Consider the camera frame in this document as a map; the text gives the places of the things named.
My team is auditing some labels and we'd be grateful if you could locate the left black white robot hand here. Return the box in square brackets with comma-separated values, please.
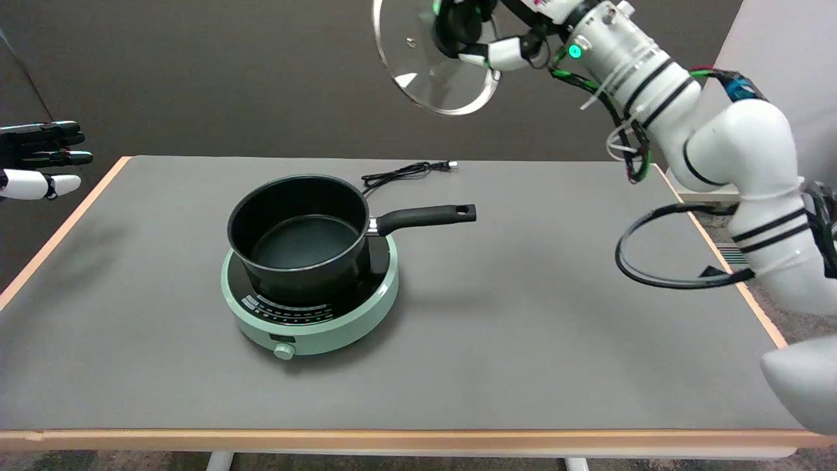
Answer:
[0, 121, 94, 201]

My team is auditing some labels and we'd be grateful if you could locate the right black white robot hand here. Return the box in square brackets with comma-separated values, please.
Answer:
[432, 0, 599, 72]

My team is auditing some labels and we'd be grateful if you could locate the glass pot lid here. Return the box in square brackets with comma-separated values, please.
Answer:
[372, 0, 502, 116]

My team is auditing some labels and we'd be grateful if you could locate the white panel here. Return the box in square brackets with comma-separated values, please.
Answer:
[668, 0, 837, 203]

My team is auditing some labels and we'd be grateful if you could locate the mint green induction cooker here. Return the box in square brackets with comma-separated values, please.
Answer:
[221, 234, 400, 361]

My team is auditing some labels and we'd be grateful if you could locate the black power cord with plug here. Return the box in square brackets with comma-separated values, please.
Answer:
[361, 160, 458, 197]

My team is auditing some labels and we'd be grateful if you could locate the black soup pot with handle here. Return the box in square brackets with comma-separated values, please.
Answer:
[226, 174, 477, 307]

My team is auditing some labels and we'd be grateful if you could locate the black grey robot cable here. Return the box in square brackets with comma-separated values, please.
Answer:
[615, 183, 837, 290]

